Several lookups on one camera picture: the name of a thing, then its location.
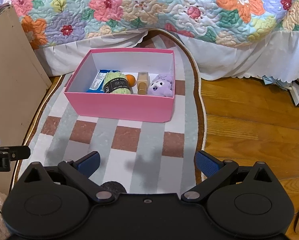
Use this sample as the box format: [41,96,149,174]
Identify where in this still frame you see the foundation bottle gold cap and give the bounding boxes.
[136,72,150,95]

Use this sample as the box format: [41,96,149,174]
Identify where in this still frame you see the floral quilt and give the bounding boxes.
[0,0,299,49]

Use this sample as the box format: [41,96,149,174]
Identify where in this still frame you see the purple plush toy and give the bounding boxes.
[147,74,173,97]

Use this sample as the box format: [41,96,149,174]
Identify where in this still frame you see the green yarn ball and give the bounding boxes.
[102,72,132,94]

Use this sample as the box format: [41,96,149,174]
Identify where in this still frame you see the pink cardboard box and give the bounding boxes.
[64,48,175,123]

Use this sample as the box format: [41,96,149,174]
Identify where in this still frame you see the orange makeup sponge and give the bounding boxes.
[126,74,136,87]

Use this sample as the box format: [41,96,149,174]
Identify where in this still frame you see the white bed skirt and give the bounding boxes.
[34,29,299,83]

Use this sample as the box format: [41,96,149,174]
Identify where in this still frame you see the penguin pattern rug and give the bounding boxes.
[12,30,207,194]

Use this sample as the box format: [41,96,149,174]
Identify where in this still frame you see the papers under bed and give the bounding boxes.
[261,76,299,106]

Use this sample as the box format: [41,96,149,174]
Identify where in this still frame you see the blue wet wipes pack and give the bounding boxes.
[86,69,118,93]

